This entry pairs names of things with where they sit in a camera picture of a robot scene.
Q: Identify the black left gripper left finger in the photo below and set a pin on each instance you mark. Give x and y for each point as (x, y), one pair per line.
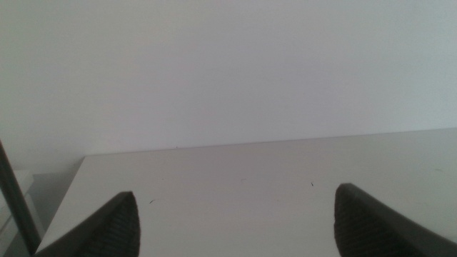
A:
(107, 232)

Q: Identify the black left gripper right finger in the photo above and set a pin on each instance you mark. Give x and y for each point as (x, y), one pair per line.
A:
(367, 230)

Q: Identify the dark grey pole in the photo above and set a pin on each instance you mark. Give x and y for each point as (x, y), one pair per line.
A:
(18, 207)

